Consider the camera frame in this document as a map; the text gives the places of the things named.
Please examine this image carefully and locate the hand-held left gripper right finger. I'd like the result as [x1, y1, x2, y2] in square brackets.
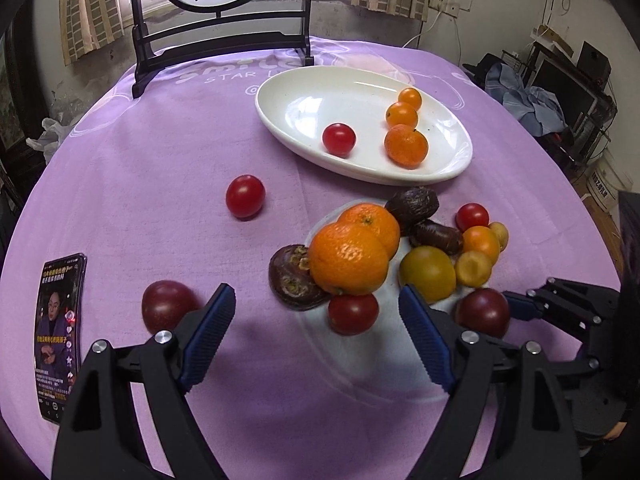
[397, 284, 583, 480]

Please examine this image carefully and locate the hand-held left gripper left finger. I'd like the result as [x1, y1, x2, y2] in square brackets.
[50, 282, 237, 480]

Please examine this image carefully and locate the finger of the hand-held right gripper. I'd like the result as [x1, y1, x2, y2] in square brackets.
[545, 344, 603, 378]
[502, 277, 623, 343]

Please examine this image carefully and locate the dark red tomato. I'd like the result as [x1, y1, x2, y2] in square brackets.
[454, 288, 511, 339]

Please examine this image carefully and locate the dark purple tomato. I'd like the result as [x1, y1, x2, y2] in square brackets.
[141, 280, 201, 336]

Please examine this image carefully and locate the large yellow tomato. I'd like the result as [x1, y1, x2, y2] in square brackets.
[398, 245, 457, 303]

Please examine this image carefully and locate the small yellow cherry tomato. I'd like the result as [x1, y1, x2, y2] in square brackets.
[488, 221, 510, 251]

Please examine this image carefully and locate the red cherry tomato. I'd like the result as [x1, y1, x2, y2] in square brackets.
[327, 292, 380, 337]
[321, 123, 357, 157]
[225, 174, 266, 219]
[455, 202, 490, 232]

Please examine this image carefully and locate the dark brown water chestnut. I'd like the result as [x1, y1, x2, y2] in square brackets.
[268, 244, 333, 311]
[409, 219, 464, 256]
[384, 186, 441, 228]

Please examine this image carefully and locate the large orange mandarin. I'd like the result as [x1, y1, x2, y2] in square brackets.
[307, 221, 390, 296]

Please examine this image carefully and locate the white oval plate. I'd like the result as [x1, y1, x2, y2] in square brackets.
[255, 65, 474, 186]

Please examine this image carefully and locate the smartphone with lit screen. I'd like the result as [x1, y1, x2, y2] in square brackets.
[34, 253, 88, 427]

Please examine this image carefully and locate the purple printed tablecloth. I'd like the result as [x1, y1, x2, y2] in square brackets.
[0, 35, 623, 480]

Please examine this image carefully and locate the small mandarin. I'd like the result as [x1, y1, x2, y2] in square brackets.
[384, 124, 430, 170]

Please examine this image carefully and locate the blue clothes pile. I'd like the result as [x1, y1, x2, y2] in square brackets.
[485, 62, 573, 137]

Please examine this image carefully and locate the black monitor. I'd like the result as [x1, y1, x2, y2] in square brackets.
[530, 42, 608, 123]

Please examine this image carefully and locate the black speaker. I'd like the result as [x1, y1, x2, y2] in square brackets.
[577, 41, 612, 82]

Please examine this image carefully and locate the white plastic bag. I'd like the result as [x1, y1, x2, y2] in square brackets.
[27, 117, 76, 161]

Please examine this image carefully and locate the black stand with round painting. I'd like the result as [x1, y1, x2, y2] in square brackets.
[129, 0, 316, 100]

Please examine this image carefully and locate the white cable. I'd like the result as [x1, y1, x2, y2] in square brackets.
[404, 9, 442, 47]

